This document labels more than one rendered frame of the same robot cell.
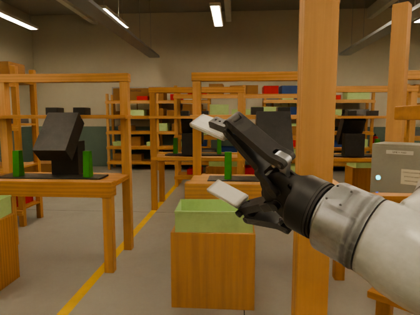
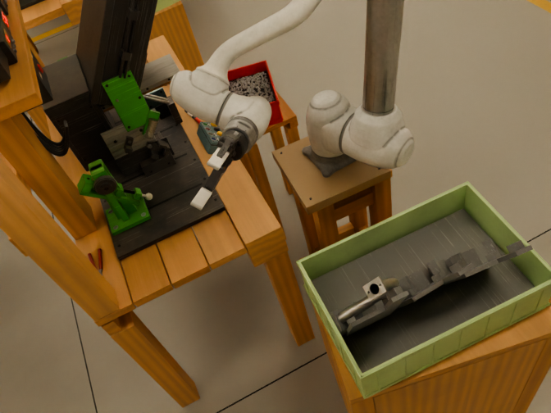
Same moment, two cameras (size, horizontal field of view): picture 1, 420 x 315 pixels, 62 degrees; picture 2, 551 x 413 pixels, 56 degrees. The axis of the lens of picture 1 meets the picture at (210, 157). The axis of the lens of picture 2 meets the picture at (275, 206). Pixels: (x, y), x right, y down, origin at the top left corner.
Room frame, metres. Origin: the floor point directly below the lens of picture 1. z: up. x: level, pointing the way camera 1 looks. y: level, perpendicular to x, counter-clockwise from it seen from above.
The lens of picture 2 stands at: (0.66, 0.87, 2.30)
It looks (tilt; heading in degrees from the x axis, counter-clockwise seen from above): 49 degrees down; 254
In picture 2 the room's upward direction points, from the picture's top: 17 degrees counter-clockwise
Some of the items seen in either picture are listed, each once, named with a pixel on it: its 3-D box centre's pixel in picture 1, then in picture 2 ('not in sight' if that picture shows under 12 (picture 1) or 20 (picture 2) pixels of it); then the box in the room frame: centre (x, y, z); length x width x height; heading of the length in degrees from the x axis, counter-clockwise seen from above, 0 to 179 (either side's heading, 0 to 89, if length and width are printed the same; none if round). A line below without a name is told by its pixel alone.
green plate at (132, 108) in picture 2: not in sight; (126, 97); (0.59, -0.89, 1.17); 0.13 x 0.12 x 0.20; 85
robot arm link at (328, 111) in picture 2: not in sight; (330, 121); (0.02, -0.37, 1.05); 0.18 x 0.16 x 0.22; 110
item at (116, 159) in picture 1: (159, 131); not in sight; (10.31, 1.48, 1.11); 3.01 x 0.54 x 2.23; 86
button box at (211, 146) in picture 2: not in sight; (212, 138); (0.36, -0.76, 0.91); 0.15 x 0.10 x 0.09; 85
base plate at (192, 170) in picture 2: not in sight; (136, 145); (0.64, -0.97, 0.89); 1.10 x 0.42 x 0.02; 85
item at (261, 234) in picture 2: not in sight; (200, 129); (0.36, -0.95, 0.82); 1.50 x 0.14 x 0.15; 85
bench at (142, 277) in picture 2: not in sight; (172, 210); (0.64, -0.97, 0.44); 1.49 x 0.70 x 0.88; 85
